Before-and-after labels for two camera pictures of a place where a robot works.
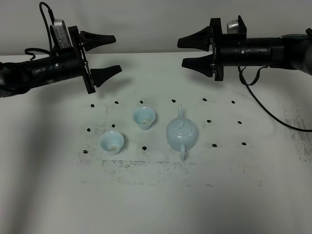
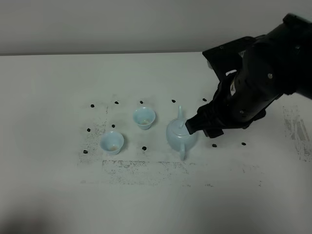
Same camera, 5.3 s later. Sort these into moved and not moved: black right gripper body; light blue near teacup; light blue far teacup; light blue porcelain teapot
Moved: black right gripper body
Not moved: light blue near teacup; light blue far teacup; light blue porcelain teapot
